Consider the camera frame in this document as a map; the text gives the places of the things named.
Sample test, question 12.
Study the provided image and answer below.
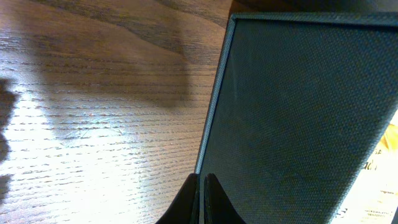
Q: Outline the yellow snack bag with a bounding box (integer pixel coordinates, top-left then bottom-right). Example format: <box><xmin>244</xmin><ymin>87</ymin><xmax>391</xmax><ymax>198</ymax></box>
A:
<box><xmin>331</xmin><ymin>114</ymin><xmax>397</xmax><ymax>224</ymax></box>

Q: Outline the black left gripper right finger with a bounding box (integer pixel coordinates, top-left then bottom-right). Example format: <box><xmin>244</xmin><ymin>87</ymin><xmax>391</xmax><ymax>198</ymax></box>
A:
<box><xmin>204</xmin><ymin>174</ymin><xmax>246</xmax><ymax>224</ymax></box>

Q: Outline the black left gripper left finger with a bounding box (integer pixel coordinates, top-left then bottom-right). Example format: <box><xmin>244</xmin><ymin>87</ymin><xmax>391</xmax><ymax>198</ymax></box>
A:
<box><xmin>156</xmin><ymin>174</ymin><xmax>199</xmax><ymax>224</ymax></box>

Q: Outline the dark green box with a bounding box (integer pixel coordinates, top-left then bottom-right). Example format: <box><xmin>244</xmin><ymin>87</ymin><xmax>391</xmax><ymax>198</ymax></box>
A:
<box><xmin>195</xmin><ymin>12</ymin><xmax>397</xmax><ymax>223</ymax></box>

